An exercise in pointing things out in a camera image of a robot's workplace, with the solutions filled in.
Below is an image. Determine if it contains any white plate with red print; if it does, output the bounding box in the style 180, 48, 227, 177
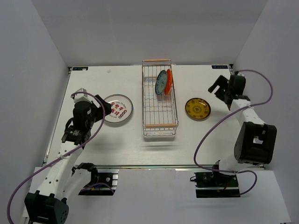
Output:
104, 94, 134, 124

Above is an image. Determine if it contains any yellow patterned plate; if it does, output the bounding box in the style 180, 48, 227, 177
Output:
185, 98, 211, 121

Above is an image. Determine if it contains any orange plate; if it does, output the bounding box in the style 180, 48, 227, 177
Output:
164, 69, 173, 95

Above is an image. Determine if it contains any blue green floral plate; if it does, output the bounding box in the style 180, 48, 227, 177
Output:
155, 70, 168, 95

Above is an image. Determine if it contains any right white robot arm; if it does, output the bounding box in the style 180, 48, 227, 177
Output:
208, 75, 277, 186

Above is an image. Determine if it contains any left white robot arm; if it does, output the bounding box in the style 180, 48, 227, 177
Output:
24, 91, 112, 224

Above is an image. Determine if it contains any right blue table sticker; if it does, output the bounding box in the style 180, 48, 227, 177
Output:
212, 65, 228, 69

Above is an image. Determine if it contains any blue table sticker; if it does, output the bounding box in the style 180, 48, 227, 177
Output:
212, 65, 228, 69
72, 67, 88, 71

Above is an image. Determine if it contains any left blue table sticker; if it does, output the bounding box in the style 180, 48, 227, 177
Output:
72, 67, 88, 71

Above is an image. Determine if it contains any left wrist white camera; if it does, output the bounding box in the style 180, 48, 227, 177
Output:
71, 88, 92, 103

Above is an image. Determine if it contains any metal wire dish rack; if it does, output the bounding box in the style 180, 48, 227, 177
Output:
142, 59, 179, 139

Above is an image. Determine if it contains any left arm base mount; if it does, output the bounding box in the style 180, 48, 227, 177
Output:
79, 169, 119, 196

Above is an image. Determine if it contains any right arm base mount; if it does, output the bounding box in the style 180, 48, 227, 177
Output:
190, 172, 241, 198

